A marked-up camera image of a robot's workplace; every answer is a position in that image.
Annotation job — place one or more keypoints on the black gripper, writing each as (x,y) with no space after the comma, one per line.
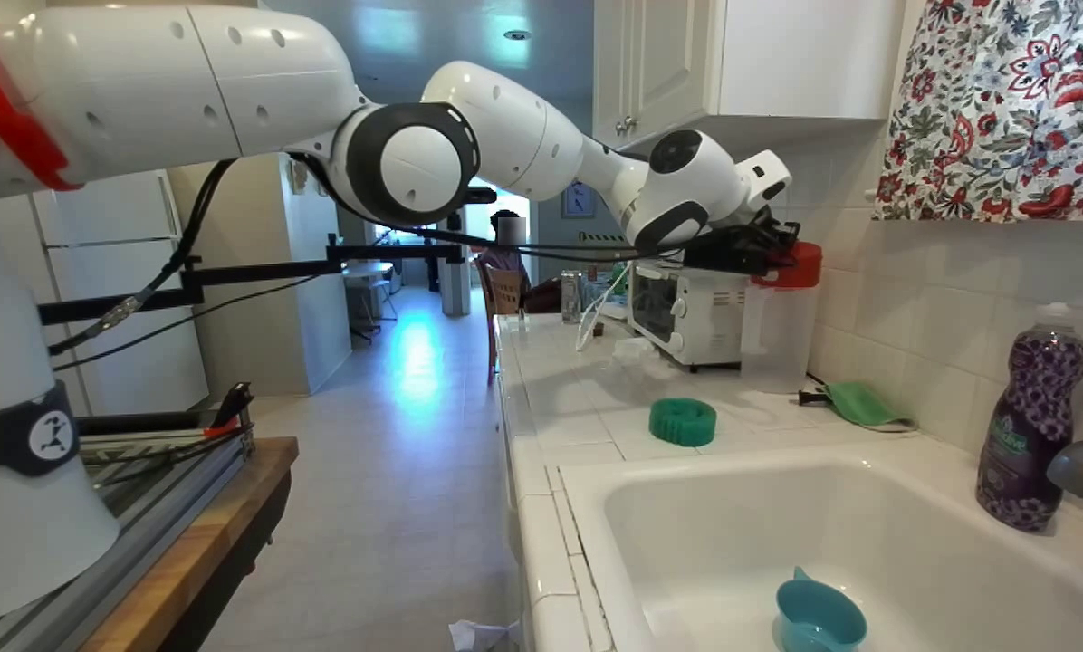
(741,252)

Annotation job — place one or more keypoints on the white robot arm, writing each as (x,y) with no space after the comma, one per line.
(142,75)

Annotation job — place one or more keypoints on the clear plastic jug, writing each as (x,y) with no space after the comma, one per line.
(781,338)

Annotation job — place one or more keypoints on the green round lid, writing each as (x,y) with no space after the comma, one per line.
(682,420)

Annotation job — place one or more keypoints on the white microwave oven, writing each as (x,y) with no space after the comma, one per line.
(685,311)

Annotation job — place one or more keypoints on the black power plug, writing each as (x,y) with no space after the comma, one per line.
(815,394)

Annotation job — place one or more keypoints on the clear glass jar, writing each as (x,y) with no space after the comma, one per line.
(574,293)

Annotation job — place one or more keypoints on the green sponge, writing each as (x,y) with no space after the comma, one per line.
(862,402)

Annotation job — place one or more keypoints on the person in background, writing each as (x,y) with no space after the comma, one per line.
(506,274)

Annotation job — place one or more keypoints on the white ceramic sink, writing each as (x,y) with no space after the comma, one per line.
(731,546)

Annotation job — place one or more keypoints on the floral curtain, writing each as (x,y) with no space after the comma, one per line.
(998,111)

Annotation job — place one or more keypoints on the purple dish soap bottle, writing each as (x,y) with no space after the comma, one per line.
(1031,420)

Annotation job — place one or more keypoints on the teal plastic cup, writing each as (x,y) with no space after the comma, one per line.
(815,616)

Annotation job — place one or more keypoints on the white tall cabinet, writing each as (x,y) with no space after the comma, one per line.
(317,276)

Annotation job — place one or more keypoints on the crumpled white paper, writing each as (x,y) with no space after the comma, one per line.
(487,634)

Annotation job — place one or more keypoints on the wooden table board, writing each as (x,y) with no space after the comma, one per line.
(200,557)

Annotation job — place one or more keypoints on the white refrigerator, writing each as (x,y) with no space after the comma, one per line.
(82,241)

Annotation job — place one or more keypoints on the white wall cabinet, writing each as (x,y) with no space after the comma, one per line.
(794,59)

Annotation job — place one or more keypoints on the black camera on stand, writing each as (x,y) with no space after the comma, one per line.
(454,284)

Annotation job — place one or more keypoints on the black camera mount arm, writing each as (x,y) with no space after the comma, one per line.
(263,274)

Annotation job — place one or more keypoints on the aluminium rail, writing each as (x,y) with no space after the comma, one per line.
(142,531)

